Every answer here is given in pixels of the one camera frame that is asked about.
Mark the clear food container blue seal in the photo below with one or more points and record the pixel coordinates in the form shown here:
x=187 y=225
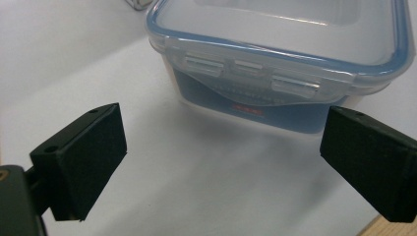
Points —
x=278 y=36

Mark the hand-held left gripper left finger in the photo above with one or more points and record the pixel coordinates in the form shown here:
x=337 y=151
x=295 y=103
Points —
x=85 y=160

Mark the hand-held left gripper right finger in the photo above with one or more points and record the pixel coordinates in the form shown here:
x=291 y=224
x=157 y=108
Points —
x=370 y=160

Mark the wooden-edged white work board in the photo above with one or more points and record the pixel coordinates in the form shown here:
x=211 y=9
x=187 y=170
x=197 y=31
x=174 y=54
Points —
x=196 y=183

